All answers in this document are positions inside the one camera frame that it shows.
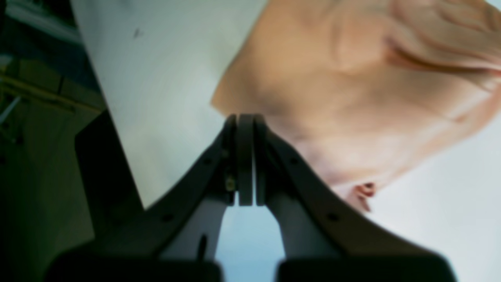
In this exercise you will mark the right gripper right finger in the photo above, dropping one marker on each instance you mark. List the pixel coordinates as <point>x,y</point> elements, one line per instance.
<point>324,239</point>

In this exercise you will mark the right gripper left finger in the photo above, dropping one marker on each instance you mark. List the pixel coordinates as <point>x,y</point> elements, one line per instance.
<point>175,239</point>

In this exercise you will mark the peach T-shirt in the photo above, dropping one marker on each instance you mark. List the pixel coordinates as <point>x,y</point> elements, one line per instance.
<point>366,90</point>

